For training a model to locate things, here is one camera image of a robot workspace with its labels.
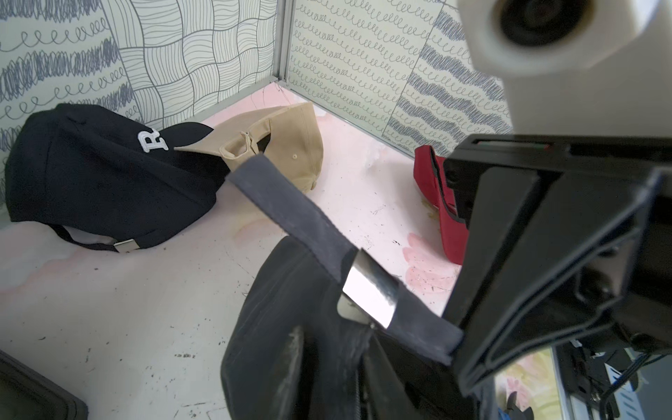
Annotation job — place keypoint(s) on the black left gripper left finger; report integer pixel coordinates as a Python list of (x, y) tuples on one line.
[(286, 375)]

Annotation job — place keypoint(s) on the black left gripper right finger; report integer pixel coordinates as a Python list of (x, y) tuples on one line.
[(385, 397)]

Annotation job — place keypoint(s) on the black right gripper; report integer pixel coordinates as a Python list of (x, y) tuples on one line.
[(569, 250)]

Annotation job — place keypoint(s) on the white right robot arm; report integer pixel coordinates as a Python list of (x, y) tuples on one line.
[(593, 375)]

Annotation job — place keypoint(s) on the dark red baseball cap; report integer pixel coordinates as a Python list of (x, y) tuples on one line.
[(429, 175)]

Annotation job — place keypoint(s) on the beige baseball cap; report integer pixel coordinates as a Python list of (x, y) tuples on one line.
[(288, 136)]

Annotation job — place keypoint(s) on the black plastic tool case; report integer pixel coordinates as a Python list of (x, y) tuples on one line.
[(26, 394)]

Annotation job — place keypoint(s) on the blue handled pliers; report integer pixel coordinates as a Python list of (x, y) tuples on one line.
[(513, 411)]

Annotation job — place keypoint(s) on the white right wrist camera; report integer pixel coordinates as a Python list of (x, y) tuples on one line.
[(578, 68)]

